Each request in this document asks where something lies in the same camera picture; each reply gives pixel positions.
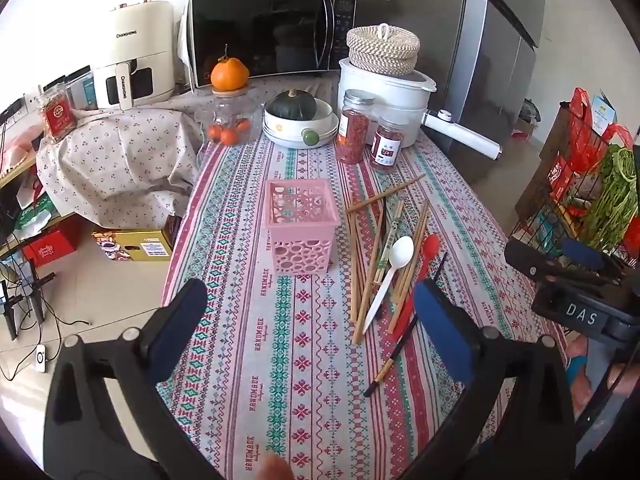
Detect patterned woven tablecloth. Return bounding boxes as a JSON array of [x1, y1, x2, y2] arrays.
[[155, 72, 571, 480]]

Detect black wire rack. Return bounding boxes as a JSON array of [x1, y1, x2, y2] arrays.
[[507, 102, 640, 271]]

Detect red plastic spoon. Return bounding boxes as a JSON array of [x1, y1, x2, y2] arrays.
[[390, 233, 441, 341]]

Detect person's right hand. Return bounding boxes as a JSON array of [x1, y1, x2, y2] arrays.
[[607, 360, 640, 401]]

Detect short jar with red label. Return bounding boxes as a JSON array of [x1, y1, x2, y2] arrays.
[[370, 116, 405, 173]]

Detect woven lidded basket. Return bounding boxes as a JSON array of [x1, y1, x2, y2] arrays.
[[346, 23, 421, 77]]

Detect large orange with stem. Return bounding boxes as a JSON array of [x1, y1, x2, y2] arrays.
[[210, 45, 251, 92]]

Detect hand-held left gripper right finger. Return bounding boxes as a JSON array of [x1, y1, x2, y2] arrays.
[[400, 280, 577, 480]]

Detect red cardboard box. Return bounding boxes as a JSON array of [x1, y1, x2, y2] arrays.
[[21, 220, 83, 267]]

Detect person's left hand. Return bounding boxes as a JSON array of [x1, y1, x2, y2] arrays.
[[249, 452, 297, 480]]

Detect green leafy vegetables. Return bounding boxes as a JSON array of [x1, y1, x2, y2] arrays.
[[582, 145, 640, 256]]

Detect clear jar with teal label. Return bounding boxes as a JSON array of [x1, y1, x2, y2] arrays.
[[65, 66, 98, 111]]

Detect clear glass jar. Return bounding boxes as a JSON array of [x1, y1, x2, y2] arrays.
[[197, 87, 261, 147]]

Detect pink perforated plastic basket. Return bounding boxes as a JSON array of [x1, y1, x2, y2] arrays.
[[265, 178, 342, 276]]

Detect black floor cable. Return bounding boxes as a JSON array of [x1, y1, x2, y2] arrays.
[[0, 260, 92, 382]]

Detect paper-wrapped chopstick pair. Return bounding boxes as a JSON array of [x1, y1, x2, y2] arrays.
[[375, 200, 405, 286]]

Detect black metal stand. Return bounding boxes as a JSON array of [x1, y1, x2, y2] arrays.
[[0, 272, 56, 341]]

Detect blue and white carton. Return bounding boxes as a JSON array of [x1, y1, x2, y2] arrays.
[[592, 92, 617, 133]]

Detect red plastic bag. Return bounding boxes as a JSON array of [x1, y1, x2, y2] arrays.
[[560, 87, 608, 201], [602, 122, 635, 157]]

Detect grey refrigerator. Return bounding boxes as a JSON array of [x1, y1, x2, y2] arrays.
[[357, 0, 547, 161]]

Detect floral furniture cover cloth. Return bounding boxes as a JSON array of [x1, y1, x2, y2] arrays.
[[37, 80, 336, 228]]

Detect brown cardboard box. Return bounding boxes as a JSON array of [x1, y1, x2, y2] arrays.
[[515, 125, 566, 221]]

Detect pile of wooden chopsticks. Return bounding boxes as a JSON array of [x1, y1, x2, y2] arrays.
[[345, 173, 431, 346]]

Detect cream air fryer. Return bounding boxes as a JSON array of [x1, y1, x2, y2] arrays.
[[92, 0, 177, 111]]

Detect white rice cooker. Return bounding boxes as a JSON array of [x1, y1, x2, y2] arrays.
[[337, 57, 437, 148]]

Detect white plastic spoon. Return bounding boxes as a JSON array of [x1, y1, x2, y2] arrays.
[[363, 236, 415, 333]]

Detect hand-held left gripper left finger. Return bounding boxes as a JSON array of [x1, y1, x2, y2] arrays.
[[42, 277, 226, 480]]

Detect yellow printed box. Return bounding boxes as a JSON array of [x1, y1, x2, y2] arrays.
[[91, 229, 175, 262]]

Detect tall jar of red berries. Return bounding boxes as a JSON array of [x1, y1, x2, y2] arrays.
[[336, 89, 376, 165]]

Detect black microwave oven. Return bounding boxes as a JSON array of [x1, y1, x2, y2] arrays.
[[182, 0, 358, 92]]

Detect dark green squash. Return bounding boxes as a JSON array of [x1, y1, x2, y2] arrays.
[[270, 89, 318, 121]]

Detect black chopstick with tan end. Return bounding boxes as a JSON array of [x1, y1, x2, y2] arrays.
[[364, 252, 448, 398]]

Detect white cling film dispenser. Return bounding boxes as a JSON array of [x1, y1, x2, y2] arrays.
[[422, 109, 502, 161]]

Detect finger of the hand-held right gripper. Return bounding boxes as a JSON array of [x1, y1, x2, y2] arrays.
[[504, 239, 623, 287], [560, 238, 626, 276]]

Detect red patterned tin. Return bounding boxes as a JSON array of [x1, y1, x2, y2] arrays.
[[36, 85, 77, 143]]

